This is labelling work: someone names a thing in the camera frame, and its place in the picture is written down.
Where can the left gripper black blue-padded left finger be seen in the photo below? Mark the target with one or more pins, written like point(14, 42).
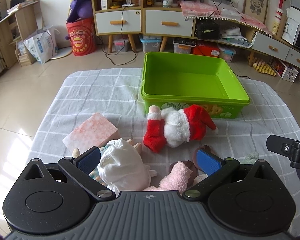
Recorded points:
point(78, 170)

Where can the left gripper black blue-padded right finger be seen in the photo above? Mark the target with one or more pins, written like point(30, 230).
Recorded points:
point(212, 182)

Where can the beige mouse doll blue bonnet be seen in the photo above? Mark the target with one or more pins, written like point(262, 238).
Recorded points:
point(121, 167)

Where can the pink white sponge block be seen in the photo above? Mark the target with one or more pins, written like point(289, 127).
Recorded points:
point(95, 131)

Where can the pink fluffy plush toy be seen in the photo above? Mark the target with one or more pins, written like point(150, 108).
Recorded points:
point(176, 180)

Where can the red white Santa plush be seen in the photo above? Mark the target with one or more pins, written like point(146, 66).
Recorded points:
point(171, 127)

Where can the plain brown powder puff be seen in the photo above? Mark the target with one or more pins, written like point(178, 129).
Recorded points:
point(205, 161)

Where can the grey checked tablecloth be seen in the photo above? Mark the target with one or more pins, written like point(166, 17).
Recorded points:
point(115, 93)

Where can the green plastic storage bin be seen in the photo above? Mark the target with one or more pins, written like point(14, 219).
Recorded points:
point(181, 80)

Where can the black microwave oven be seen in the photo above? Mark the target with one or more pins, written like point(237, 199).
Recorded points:
point(291, 33)

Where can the white paper shopping bag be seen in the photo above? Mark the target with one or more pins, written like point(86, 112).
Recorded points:
point(42, 44)

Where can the red printed fabric bucket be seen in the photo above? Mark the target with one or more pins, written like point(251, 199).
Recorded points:
point(81, 35)

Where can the low wooden tv console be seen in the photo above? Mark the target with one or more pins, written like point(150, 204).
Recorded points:
point(261, 43)

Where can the framed cartoon girl picture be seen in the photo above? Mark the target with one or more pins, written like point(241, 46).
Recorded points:
point(256, 9)

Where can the purple plush toy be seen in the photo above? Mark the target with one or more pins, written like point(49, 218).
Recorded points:
point(80, 9)

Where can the pink table runner cloth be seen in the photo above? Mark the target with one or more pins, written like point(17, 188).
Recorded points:
point(202, 10)

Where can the wooden cabinet white drawers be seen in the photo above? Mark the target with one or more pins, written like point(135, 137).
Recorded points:
point(141, 19)

